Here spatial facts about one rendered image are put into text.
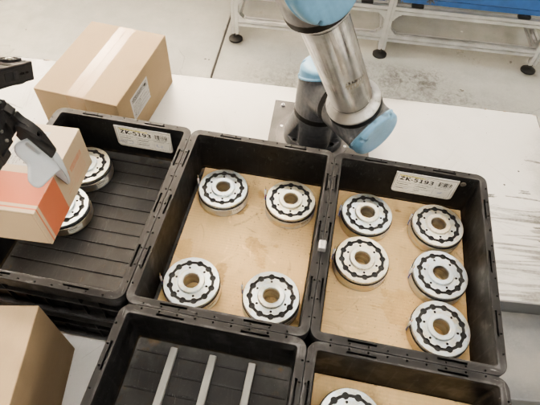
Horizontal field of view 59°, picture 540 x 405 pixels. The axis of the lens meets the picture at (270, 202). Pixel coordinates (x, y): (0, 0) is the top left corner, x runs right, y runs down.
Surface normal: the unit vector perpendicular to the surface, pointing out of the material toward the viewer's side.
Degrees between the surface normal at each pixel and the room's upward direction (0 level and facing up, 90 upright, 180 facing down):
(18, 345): 0
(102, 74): 0
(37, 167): 59
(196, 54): 0
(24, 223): 90
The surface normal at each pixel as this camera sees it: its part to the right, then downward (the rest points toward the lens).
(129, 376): 0.04, -0.60
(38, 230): -0.13, 0.79
